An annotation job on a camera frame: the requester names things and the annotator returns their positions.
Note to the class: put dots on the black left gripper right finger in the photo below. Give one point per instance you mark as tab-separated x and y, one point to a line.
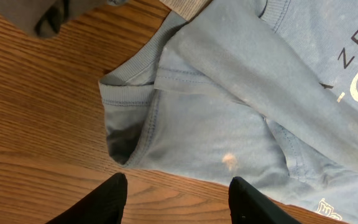
249	206

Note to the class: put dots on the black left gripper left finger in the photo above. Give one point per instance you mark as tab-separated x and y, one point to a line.
104	205

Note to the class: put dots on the light blue printed t-shirt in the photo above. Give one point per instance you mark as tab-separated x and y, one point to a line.
264	90

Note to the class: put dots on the folded grey garment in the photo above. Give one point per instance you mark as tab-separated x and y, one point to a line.
44	18

